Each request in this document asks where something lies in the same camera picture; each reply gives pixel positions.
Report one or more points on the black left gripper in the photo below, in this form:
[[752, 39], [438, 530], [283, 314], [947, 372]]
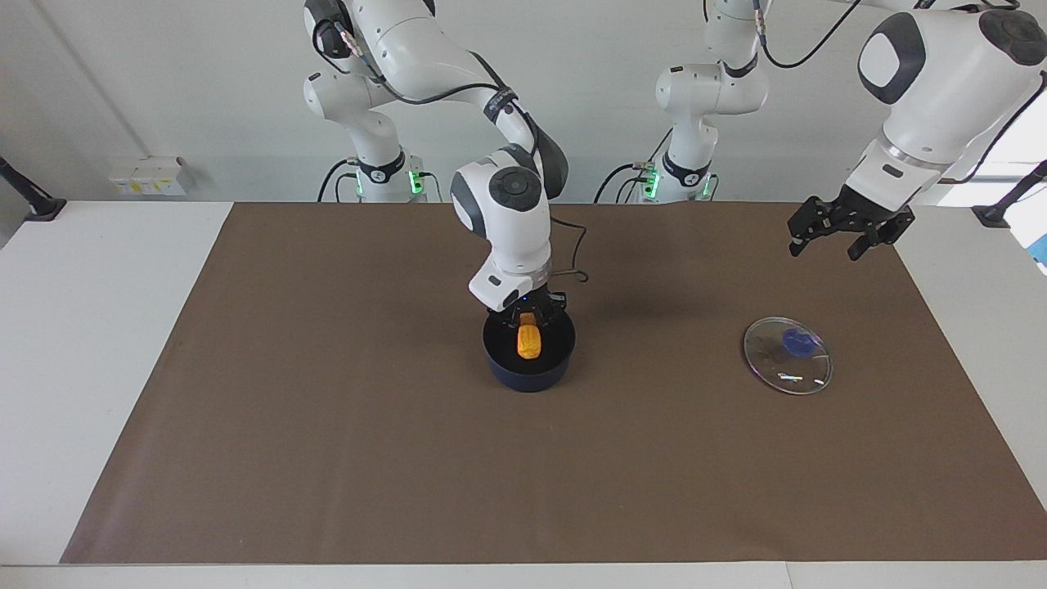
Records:
[[875, 213]]

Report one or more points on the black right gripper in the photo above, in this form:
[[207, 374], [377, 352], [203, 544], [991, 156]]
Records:
[[540, 299]]

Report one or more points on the yellow corn cob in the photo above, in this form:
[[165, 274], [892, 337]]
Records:
[[530, 343]]

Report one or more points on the dark blue saucepan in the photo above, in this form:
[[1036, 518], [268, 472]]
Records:
[[527, 380]]

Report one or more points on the glass lid with blue knob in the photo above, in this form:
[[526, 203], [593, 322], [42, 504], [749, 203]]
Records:
[[797, 342]]

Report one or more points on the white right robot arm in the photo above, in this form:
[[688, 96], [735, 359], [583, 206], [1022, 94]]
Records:
[[507, 221]]

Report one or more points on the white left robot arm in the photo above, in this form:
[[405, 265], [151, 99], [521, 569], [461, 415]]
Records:
[[941, 90]]

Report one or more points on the black clamp stand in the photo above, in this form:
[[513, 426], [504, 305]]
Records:
[[994, 214], [37, 204]]

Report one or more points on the light blue object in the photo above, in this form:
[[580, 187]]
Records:
[[1041, 252]]

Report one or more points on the brown table mat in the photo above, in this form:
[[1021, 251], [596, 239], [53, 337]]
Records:
[[327, 458]]

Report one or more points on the white wall socket box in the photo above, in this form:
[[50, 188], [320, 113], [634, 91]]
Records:
[[147, 178]]

